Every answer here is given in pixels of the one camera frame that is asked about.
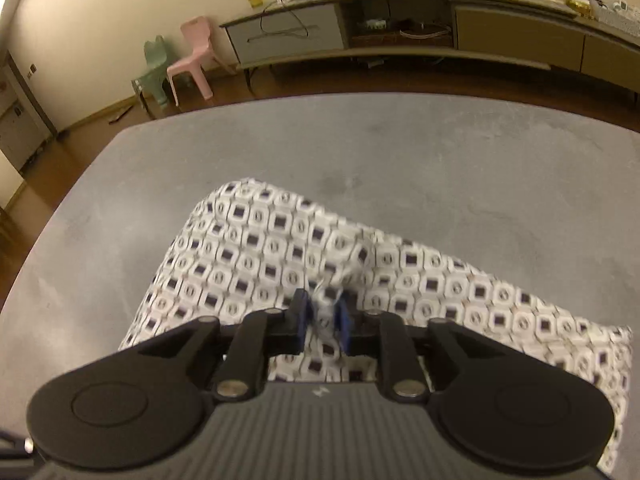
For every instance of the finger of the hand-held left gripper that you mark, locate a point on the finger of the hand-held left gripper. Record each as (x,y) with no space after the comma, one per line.
(17,447)

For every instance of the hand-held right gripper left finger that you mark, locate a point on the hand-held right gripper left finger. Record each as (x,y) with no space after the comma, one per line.
(301,321)

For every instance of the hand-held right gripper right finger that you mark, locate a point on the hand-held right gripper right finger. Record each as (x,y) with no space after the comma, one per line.
(342,326)

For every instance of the white square-patterned garment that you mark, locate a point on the white square-patterned garment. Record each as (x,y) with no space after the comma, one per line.
(260,250)

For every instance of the pink plastic child chair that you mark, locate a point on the pink plastic child chair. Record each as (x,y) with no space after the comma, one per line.
(192,62)

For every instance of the grey television cabinet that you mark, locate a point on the grey television cabinet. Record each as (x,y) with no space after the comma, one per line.
(285,35)

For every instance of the green plastic child chair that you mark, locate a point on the green plastic child chair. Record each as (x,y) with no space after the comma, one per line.
(155,72)

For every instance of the beige room door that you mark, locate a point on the beige room door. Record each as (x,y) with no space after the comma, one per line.
(20,125)

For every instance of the yellow tissue box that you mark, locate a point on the yellow tissue box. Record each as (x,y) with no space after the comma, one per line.
(579,2)

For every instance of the white storage basket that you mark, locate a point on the white storage basket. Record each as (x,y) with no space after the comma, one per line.
(617,17)

